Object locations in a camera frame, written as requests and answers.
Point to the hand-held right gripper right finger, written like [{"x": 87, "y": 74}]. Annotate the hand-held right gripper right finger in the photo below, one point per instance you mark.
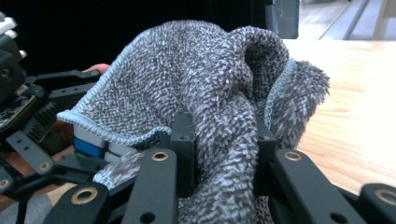
[{"x": 299, "y": 186}]

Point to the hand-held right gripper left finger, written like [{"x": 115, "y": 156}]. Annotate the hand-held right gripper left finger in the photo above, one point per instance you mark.
[{"x": 155, "y": 186}]

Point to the multicoloured puzzle cube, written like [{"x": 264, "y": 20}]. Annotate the multicoloured puzzle cube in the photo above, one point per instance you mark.
[{"x": 88, "y": 147}]

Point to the grey terry cloth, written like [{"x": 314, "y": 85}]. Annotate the grey terry cloth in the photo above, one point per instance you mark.
[{"x": 193, "y": 77}]

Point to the black cabinet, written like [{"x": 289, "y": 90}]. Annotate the black cabinet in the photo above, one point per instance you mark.
[{"x": 286, "y": 18}]

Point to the light wooden furniture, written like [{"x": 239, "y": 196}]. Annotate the light wooden furniture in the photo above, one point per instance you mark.
[{"x": 386, "y": 18}]

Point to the pale metal rail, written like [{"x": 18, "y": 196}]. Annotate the pale metal rail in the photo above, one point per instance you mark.
[{"x": 342, "y": 21}]

